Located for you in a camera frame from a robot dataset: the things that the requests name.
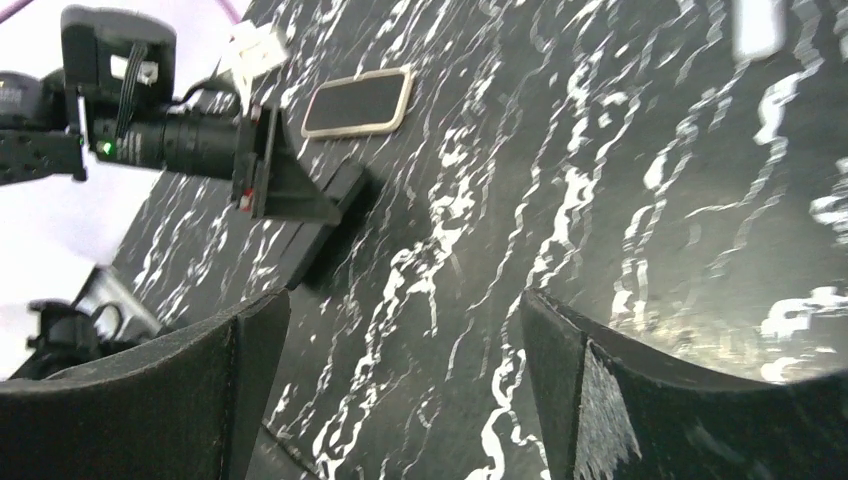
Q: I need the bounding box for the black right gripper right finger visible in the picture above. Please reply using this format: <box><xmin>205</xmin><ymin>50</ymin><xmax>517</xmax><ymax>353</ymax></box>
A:
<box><xmin>520</xmin><ymin>289</ymin><xmax>847</xmax><ymax>479</ymax></box>

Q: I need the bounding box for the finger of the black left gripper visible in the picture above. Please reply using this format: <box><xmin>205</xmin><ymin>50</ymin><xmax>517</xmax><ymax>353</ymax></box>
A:
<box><xmin>261</xmin><ymin>109</ymin><xmax>329</xmax><ymax>222</ymax></box>
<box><xmin>281</xmin><ymin>158</ymin><xmax>368</xmax><ymax>290</ymax></box>

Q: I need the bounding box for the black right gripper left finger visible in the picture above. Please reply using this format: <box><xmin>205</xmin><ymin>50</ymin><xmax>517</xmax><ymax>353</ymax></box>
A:
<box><xmin>1</xmin><ymin>289</ymin><xmax>291</xmax><ymax>479</ymax></box>

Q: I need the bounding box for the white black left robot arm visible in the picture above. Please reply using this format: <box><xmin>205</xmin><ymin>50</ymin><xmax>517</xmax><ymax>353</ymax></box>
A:
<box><xmin>1</xmin><ymin>5</ymin><xmax>367</xmax><ymax>290</ymax></box>

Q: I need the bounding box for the black screen smartphone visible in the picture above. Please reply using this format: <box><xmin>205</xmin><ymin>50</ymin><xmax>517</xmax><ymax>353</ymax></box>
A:
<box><xmin>301</xmin><ymin>65</ymin><xmax>415</xmax><ymax>140</ymax></box>

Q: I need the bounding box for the white red small box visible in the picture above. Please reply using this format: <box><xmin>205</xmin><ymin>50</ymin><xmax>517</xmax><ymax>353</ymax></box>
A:
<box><xmin>731</xmin><ymin>0</ymin><xmax>786</xmax><ymax>63</ymax></box>

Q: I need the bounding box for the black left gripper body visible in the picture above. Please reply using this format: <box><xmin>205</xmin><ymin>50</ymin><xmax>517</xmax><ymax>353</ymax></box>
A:
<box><xmin>88</xmin><ymin>105</ymin><xmax>285</xmax><ymax>219</ymax></box>

